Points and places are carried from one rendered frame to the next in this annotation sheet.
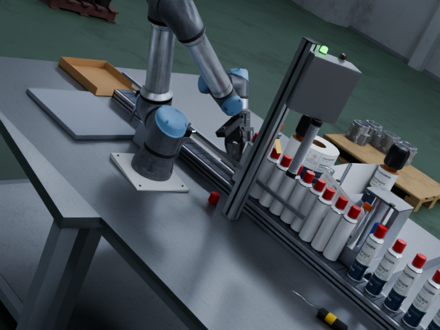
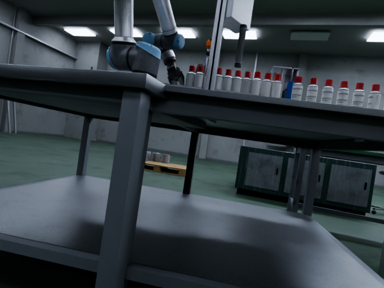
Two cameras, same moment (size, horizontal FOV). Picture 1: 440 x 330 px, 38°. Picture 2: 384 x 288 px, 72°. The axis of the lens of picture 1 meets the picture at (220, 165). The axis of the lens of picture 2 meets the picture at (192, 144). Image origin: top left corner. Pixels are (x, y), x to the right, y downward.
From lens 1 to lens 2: 1.57 m
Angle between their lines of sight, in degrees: 34
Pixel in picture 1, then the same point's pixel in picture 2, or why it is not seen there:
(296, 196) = (237, 86)
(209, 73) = (167, 9)
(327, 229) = (267, 94)
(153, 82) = (124, 27)
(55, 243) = (137, 115)
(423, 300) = (344, 100)
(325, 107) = (244, 16)
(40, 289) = (130, 176)
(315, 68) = not seen: outside the picture
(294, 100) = (232, 10)
